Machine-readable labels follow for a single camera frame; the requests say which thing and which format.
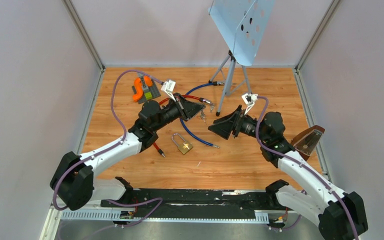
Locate orange grey toy block build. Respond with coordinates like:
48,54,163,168
132,73,161,104

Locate brown wooden metronome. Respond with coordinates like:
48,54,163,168
290,125,325,161

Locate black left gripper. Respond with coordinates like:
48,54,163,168
152,92,206,133

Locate small silver keys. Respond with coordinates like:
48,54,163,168
199,110,207,123

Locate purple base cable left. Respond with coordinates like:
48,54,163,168
105,198,164,229

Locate white slotted cable duct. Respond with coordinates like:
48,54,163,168
60,209,270,224

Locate light blue music stand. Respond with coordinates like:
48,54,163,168
208,0,275,117

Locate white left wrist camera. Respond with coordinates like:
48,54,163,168
160,79,176,101

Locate blue cable lock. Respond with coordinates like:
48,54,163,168
178,81,225,149

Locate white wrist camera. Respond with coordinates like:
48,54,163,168
160,79,176,101
241,93,259,115

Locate red cable lock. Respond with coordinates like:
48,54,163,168
152,94,219,158

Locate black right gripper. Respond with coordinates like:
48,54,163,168
207,105,269,143

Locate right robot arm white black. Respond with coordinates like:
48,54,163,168
208,105,369,240

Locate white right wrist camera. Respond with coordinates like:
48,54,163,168
241,93,259,115

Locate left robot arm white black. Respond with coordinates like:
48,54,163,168
50,93,205,211

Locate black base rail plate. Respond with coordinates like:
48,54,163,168
119,188,286,219

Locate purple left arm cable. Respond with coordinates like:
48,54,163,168
52,69,165,212

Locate brass padlock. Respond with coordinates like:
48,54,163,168
171,133,194,155

